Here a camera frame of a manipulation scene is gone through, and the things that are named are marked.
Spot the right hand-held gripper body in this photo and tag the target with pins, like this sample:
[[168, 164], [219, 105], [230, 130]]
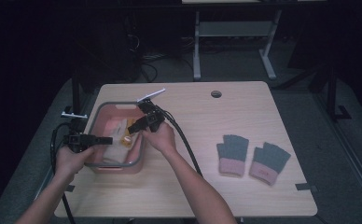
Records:
[[154, 118]]

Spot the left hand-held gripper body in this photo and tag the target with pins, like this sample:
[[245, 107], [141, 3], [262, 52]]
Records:
[[76, 140]]

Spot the cream and yellow fleece glove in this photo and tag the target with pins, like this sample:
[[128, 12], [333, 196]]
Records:
[[117, 154], [118, 129]]

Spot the pink basket with grey rim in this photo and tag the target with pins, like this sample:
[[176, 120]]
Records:
[[120, 169]]

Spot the grey and pink knit glove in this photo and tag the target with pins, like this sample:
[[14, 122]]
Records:
[[233, 149], [271, 161]]

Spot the person's right hand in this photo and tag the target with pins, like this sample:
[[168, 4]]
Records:
[[163, 140]]

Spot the person's left hand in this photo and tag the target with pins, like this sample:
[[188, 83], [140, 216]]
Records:
[[70, 163]]

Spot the black metal stand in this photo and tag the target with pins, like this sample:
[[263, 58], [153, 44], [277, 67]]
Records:
[[331, 93], [75, 93]]

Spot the grey tape strip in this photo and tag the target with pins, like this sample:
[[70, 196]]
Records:
[[305, 187], [70, 188]]

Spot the white metal frame desk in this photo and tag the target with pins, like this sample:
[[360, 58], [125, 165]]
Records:
[[232, 28]]

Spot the metal floor rail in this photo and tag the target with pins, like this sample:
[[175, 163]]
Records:
[[352, 155]]

